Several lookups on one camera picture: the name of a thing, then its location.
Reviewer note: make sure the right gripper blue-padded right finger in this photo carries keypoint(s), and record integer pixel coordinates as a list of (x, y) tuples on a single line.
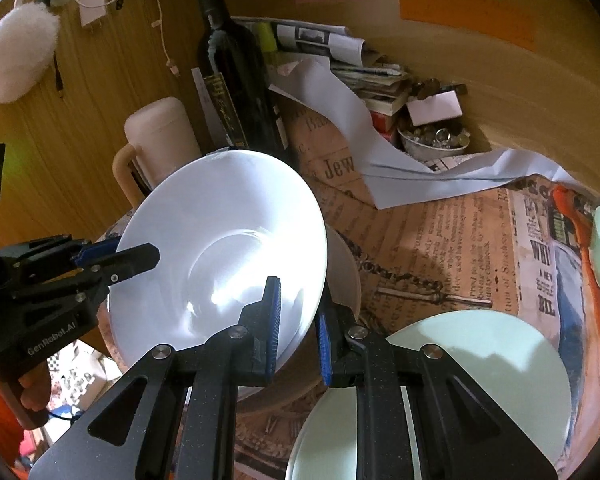
[(405, 399)]

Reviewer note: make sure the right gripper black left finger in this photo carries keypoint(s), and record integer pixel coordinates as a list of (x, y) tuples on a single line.
[(173, 413)]

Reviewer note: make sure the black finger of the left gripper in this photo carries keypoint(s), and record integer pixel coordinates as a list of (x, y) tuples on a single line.
[(95, 251), (126, 263)]

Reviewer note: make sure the pale green plate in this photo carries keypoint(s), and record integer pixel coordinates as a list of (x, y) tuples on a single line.
[(460, 394)]

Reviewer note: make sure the large white plate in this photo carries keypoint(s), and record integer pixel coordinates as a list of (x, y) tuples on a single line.
[(222, 224)]

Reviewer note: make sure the person's left hand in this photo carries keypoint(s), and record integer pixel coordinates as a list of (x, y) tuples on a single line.
[(36, 387)]

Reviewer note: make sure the cartoon printed plate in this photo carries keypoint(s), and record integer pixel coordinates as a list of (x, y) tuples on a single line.
[(117, 229)]

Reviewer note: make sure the vintage newspaper shelf liner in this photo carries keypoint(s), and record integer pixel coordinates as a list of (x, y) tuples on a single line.
[(524, 246)]

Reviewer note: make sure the white fluffy plush toy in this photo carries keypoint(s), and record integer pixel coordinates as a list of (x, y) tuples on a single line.
[(28, 40)]

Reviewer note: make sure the dark wine bottle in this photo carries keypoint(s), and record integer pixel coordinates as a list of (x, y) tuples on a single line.
[(234, 73)]

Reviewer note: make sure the white hanging tag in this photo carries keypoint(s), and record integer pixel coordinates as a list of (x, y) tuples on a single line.
[(91, 11)]

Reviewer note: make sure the long white paper sheet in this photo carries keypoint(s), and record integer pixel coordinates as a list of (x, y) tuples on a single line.
[(392, 177)]

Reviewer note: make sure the small bowl of coins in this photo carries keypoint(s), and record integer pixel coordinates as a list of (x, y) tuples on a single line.
[(425, 144)]

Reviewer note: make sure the stack of newspapers and books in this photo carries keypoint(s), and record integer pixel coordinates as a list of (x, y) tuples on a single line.
[(382, 86)]

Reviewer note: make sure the small white card box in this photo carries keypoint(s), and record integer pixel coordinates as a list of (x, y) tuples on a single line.
[(441, 106)]

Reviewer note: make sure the orange sticky note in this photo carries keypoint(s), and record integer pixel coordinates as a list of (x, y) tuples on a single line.
[(497, 19)]

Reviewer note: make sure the cream mug with handle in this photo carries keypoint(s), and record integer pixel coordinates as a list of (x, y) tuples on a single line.
[(159, 141)]

